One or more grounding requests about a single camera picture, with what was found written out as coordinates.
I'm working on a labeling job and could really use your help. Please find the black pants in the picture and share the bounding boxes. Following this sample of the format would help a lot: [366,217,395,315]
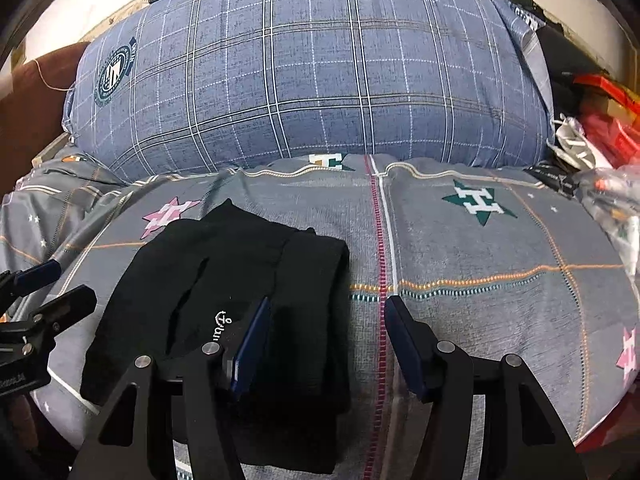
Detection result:
[80,202,350,474]

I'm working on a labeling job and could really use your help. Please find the dark red headboard cushion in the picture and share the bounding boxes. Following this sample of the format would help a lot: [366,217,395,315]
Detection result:
[0,42,88,194]

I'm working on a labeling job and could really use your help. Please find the grey patterned bed sheet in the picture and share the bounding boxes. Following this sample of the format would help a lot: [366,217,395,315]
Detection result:
[1,148,639,479]

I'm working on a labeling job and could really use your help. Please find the clear plastic bag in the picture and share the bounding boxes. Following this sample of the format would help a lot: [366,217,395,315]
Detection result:
[574,165,639,278]

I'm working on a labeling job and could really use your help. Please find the white black printed bag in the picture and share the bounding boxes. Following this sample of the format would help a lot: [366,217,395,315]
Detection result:
[548,115,612,171]

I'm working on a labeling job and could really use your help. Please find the red packaging pile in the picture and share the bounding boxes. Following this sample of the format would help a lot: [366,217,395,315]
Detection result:
[573,74,639,168]

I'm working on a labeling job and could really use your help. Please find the blue plaid pillow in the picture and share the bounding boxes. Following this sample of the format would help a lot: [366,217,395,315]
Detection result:
[62,0,553,181]

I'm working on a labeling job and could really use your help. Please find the wooden bed frame edge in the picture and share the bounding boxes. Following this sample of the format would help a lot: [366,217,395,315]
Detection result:
[32,132,70,168]

